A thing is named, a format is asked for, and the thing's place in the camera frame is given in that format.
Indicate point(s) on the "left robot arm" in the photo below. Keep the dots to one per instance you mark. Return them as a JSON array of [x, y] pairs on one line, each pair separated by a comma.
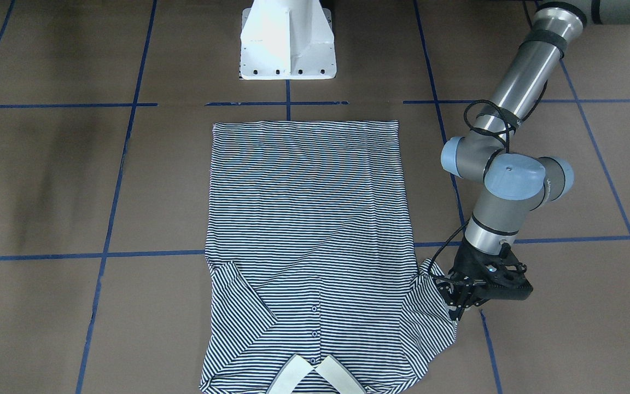
[[515, 184]]

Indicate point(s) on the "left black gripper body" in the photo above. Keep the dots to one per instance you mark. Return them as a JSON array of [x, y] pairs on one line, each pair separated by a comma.
[[468, 265]]

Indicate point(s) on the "brown paper table cover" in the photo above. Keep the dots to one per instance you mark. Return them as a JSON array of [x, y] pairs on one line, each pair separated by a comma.
[[106, 114]]

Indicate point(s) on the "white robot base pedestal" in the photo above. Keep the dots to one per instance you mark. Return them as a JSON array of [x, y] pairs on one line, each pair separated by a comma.
[[287, 40]]

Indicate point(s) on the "navy white striped polo shirt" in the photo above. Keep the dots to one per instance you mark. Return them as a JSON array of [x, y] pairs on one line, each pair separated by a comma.
[[316, 286]]

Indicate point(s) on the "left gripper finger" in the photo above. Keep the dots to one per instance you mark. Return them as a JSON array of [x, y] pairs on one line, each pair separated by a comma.
[[456, 309]]

